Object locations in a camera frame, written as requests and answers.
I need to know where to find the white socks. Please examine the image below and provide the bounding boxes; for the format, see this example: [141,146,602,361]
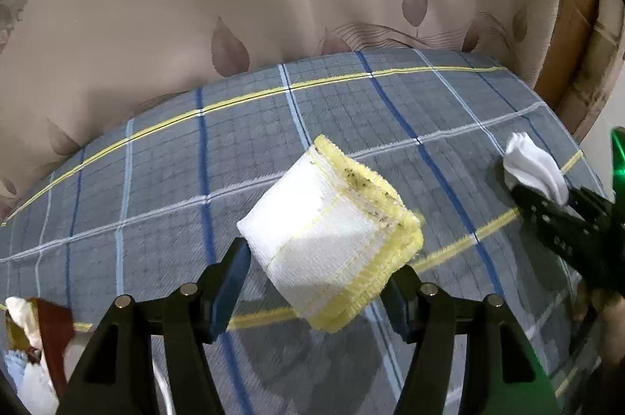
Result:
[503,132,569,206]

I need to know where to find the cream scrunchie cloth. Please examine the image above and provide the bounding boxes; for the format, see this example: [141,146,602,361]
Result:
[5,297,42,351]

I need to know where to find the yellow edged white cloth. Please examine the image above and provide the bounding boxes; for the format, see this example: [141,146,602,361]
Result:
[237,135,424,333]

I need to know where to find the light blue towel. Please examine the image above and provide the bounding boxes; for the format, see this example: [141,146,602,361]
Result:
[3,349,28,391]

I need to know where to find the person right hand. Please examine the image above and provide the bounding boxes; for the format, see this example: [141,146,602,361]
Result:
[573,283,625,370]

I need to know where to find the gold red tin box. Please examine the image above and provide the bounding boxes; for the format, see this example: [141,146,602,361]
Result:
[24,297,75,404]

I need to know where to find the green printed packet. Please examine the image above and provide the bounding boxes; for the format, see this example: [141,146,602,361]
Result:
[611,126,625,208]

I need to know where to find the plaid grey bed sheet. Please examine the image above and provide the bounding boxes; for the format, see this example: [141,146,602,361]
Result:
[1,50,601,413]

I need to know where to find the brown wooden door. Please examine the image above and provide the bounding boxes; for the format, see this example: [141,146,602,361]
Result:
[534,0,624,141]

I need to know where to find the beige leaf print curtain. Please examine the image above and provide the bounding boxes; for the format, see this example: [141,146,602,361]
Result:
[0,0,570,221]

